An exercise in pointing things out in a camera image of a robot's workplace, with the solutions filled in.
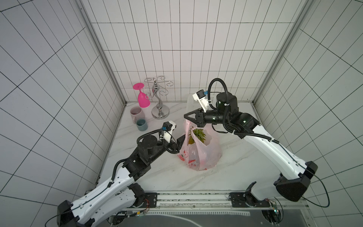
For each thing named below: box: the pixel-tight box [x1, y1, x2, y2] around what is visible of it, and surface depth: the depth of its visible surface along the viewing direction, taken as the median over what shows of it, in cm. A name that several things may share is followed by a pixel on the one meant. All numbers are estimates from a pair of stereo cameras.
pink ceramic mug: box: [129, 106, 146, 124], surface depth 106 cm
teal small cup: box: [136, 117, 148, 131], surface depth 102 cm
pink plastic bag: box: [177, 119, 223, 171], surface depth 69 cm
